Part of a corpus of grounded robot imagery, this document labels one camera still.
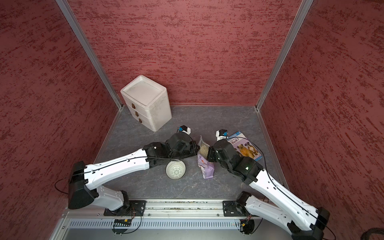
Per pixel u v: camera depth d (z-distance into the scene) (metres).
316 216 0.39
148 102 0.89
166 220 0.71
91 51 0.88
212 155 0.62
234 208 0.66
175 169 0.86
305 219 0.39
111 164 0.45
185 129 0.66
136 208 0.74
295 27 0.77
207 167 0.75
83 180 0.40
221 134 0.62
